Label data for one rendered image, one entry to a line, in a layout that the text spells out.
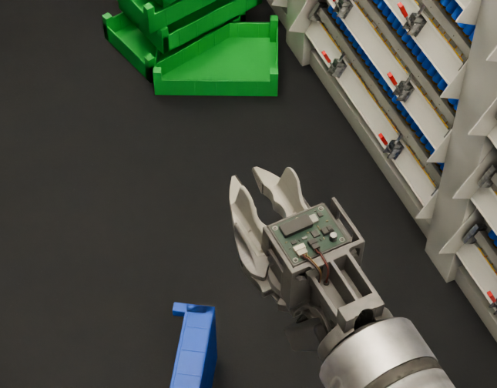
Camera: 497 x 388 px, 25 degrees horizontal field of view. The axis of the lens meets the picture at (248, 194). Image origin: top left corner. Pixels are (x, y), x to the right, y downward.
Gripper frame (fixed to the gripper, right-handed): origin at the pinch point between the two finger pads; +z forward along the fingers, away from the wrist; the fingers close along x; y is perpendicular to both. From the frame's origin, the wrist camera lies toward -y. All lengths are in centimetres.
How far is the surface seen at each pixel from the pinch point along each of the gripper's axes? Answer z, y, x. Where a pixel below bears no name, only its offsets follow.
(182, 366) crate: 34, -102, -6
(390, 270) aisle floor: 44, -121, -60
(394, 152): 62, -107, -70
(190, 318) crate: 43, -102, -12
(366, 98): 78, -107, -73
